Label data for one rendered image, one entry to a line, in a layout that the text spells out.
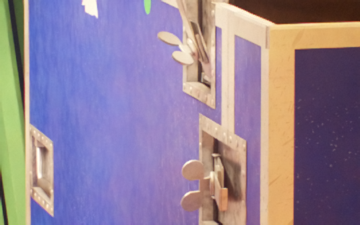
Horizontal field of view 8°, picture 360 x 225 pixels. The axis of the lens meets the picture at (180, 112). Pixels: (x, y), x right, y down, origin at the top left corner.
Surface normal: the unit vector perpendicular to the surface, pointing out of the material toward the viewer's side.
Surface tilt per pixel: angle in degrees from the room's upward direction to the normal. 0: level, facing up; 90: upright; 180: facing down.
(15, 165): 76
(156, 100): 90
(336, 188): 90
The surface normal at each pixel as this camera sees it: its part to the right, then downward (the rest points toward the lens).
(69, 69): -0.97, 0.04
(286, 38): 0.26, 0.15
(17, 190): 0.57, -0.11
